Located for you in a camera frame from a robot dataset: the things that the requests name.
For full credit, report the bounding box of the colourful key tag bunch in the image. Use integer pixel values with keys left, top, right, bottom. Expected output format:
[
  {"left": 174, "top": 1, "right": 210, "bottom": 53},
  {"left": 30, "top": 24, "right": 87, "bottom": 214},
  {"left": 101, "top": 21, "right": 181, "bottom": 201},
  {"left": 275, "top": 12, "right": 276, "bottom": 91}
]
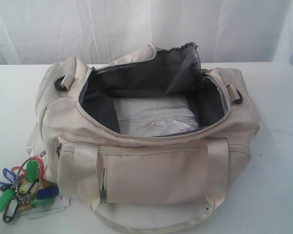
[{"left": 0, "top": 156, "right": 60, "bottom": 224}]

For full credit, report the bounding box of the white barcode paper tag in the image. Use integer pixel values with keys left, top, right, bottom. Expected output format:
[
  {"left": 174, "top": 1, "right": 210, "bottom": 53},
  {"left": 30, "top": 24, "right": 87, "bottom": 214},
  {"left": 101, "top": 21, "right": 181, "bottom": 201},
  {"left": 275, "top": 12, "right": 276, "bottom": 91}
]
[{"left": 28, "top": 195, "right": 70, "bottom": 219}]

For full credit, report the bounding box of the cream duffel bag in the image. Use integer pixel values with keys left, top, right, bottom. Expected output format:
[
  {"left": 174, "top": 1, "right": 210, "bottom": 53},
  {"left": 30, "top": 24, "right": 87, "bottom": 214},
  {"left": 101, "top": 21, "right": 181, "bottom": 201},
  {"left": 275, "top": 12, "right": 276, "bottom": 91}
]
[{"left": 27, "top": 42, "right": 260, "bottom": 234}]

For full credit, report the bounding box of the clear plastic bag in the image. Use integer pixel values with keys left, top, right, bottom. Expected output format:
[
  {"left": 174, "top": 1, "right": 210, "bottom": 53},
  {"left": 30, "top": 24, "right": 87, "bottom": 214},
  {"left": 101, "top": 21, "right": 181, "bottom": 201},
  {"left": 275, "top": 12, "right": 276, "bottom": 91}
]
[{"left": 112, "top": 96, "right": 199, "bottom": 137}]

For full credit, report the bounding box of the white curtain backdrop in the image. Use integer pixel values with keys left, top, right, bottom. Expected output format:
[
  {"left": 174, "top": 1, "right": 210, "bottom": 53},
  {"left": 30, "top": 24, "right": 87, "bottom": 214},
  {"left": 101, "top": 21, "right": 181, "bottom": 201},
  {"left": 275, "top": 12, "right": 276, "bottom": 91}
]
[{"left": 0, "top": 0, "right": 293, "bottom": 65}]

